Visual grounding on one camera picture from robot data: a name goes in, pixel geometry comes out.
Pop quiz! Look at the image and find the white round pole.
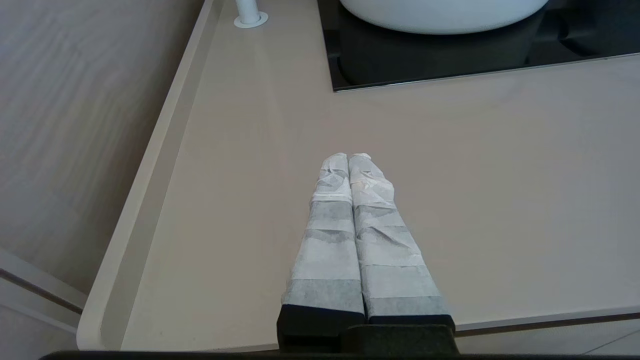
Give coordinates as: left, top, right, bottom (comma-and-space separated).
234, 0, 269, 29

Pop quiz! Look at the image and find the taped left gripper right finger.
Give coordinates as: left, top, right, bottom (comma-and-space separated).
348, 152, 457, 328

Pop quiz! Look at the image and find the black glass induction cooktop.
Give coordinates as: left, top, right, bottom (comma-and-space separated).
317, 0, 640, 93

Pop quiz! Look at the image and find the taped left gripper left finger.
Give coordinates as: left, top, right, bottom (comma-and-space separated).
278, 152, 366, 351

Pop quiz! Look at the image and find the white pot with side handles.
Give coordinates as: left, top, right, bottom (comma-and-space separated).
339, 0, 551, 36

